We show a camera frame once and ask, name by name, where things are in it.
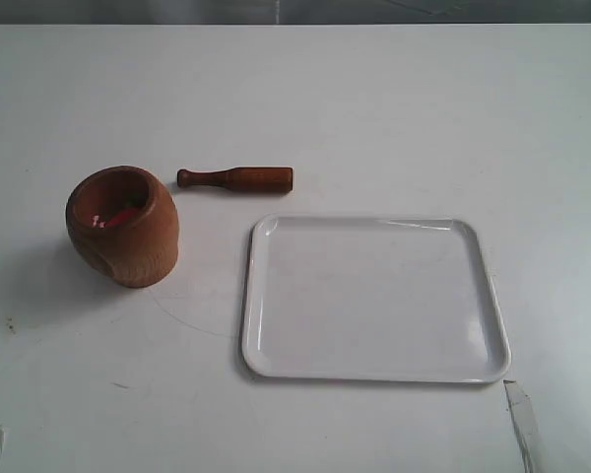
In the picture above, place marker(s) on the dark wooden pestle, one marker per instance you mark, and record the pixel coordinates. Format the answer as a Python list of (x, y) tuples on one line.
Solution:
[(256, 180)]

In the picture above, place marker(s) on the wooden mortar bowl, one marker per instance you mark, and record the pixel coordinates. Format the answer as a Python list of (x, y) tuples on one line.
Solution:
[(138, 253)]

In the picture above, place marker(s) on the white rectangular plastic tray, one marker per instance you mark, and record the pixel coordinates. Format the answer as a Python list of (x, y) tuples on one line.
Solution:
[(371, 298)]

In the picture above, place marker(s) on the clear tape strip right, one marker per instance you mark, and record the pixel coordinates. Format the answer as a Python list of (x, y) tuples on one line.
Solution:
[(525, 428)]

